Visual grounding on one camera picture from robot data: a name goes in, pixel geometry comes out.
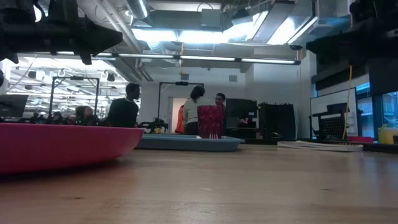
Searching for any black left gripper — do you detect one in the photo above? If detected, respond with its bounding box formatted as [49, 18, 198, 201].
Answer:
[0, 0, 124, 65]

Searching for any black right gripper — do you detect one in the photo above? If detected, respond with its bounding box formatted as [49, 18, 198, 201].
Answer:
[306, 0, 398, 65]

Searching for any pink round plate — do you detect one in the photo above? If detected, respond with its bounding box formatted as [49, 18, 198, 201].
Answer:
[0, 122, 145, 175]

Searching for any red faceted plastic cup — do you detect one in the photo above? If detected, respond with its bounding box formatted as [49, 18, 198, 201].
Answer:
[197, 105, 224, 140]

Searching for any blue plastic tray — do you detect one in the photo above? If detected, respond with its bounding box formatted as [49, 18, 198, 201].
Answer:
[136, 133, 246, 152]

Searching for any white whiteboard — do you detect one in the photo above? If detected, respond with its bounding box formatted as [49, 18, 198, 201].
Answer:
[309, 87, 359, 138]

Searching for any person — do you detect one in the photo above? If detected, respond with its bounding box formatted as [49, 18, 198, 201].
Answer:
[106, 82, 141, 129]
[215, 92, 250, 129]
[175, 105, 185, 134]
[73, 105, 101, 127]
[182, 85, 213, 136]

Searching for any black perforated cart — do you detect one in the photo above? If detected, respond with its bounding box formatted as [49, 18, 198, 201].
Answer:
[308, 102, 350, 141]

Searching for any yellow plastic container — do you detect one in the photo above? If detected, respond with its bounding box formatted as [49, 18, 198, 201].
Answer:
[377, 124, 398, 145]

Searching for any long ceiling light strip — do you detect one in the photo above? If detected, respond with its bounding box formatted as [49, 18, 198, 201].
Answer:
[55, 50, 302, 66]

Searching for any black storage rack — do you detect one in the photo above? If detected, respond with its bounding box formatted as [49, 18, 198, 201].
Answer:
[257, 102, 297, 141]

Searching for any black computer monitor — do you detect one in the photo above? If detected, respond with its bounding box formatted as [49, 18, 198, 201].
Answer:
[0, 94, 29, 119]

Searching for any grey ceiling box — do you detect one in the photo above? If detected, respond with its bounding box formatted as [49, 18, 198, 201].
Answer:
[200, 8, 223, 29]

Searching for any silver ventilation duct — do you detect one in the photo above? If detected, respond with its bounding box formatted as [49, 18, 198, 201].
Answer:
[125, 0, 150, 21]

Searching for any black gantry frame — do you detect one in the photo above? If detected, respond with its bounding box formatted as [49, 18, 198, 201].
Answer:
[49, 76, 101, 123]
[157, 82, 205, 126]

